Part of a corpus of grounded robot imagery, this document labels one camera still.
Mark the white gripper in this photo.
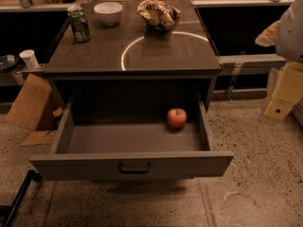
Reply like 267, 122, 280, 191
255, 0, 303, 122

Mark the red apple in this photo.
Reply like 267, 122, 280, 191
167, 108, 187, 129

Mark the grey cabinet with dark counter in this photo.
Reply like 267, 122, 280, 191
45, 2, 222, 122

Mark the grey open top drawer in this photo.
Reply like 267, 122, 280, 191
30, 90, 233, 182

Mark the crumpled chip bag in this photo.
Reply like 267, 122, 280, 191
137, 0, 181, 31

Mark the white bowl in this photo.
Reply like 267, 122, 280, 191
94, 2, 123, 26

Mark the green soda can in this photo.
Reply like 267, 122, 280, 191
67, 5, 90, 43

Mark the brown cardboard box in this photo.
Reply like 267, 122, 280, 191
5, 74, 64, 147

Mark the white paper cup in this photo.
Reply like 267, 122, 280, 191
19, 49, 40, 69

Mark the black metal stand leg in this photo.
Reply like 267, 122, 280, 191
0, 170, 42, 227

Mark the black round lid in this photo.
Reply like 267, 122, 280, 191
0, 55, 18, 73

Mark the grey metal shelf rail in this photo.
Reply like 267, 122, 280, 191
216, 54, 286, 100

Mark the black drawer handle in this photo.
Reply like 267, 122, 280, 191
118, 163, 152, 175

